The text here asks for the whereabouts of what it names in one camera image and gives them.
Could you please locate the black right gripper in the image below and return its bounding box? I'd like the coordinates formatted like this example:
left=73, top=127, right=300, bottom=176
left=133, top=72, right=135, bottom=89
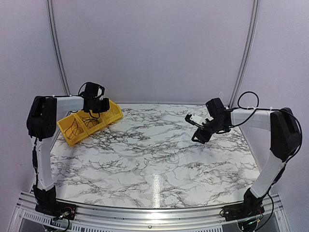
left=194, top=118, right=226, bottom=144

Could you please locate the black wire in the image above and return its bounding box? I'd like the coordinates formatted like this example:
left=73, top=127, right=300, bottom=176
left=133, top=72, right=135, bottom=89
left=79, top=116, right=101, bottom=128

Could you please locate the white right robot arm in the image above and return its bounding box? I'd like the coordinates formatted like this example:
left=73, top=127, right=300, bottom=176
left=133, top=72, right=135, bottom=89
left=185, top=107, right=302, bottom=217

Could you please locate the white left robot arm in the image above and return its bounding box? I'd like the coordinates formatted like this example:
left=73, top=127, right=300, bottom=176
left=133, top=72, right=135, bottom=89
left=26, top=82, right=110, bottom=215

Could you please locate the yellow plastic bin middle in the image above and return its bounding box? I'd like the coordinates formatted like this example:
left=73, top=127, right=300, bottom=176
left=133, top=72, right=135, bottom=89
left=74, top=111, right=106, bottom=135

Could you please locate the yellow plastic bin right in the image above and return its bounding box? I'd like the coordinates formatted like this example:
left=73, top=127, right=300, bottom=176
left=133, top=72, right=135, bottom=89
left=100, top=100, right=123, bottom=125

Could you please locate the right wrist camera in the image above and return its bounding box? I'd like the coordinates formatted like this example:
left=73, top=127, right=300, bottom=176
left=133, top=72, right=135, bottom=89
left=185, top=114, right=209, bottom=127

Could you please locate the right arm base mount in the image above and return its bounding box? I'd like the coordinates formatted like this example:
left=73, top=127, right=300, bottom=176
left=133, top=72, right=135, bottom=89
left=219, top=188, right=266, bottom=221

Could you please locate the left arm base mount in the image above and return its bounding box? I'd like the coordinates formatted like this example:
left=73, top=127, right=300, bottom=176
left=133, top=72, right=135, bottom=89
left=33, top=185, right=77, bottom=220

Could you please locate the aluminium corner post left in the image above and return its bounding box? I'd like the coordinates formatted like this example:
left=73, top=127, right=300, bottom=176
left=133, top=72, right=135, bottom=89
left=46, top=0, right=71, bottom=95

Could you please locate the aluminium corner post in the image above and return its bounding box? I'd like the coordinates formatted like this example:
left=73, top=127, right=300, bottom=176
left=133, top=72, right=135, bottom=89
left=228, top=0, right=260, bottom=107
left=46, top=0, right=71, bottom=95

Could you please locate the aluminium front rail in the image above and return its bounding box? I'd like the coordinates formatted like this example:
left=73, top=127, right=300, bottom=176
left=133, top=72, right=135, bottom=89
left=8, top=192, right=291, bottom=232

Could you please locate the aluminium corner post right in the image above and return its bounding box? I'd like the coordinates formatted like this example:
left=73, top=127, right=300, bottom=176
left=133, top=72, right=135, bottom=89
left=228, top=0, right=260, bottom=107

